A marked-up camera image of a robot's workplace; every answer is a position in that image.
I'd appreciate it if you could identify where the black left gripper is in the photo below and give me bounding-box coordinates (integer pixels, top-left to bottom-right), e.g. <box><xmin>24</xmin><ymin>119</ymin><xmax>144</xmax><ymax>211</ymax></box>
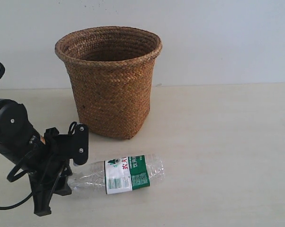
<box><xmin>25</xmin><ymin>127</ymin><xmax>72</xmax><ymax>216</ymax></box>

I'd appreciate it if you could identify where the clear plastic bottle green label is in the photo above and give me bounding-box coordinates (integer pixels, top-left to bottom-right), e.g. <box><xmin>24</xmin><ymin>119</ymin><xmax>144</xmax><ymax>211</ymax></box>
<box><xmin>68</xmin><ymin>154</ymin><xmax>165</xmax><ymax>195</ymax></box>

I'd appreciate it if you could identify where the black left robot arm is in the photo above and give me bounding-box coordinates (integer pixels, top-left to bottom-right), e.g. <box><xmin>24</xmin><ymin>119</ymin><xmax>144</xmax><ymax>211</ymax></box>
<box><xmin>0</xmin><ymin>99</ymin><xmax>71</xmax><ymax>217</ymax></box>

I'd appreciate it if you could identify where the brown woven wicker basket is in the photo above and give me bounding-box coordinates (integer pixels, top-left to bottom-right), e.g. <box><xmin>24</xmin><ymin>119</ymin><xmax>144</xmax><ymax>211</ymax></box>
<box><xmin>54</xmin><ymin>26</ymin><xmax>163</xmax><ymax>140</ymax></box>

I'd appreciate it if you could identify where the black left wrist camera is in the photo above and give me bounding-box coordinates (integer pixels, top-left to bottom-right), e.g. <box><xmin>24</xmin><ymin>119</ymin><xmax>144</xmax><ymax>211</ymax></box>
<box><xmin>58</xmin><ymin>121</ymin><xmax>89</xmax><ymax>166</ymax></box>

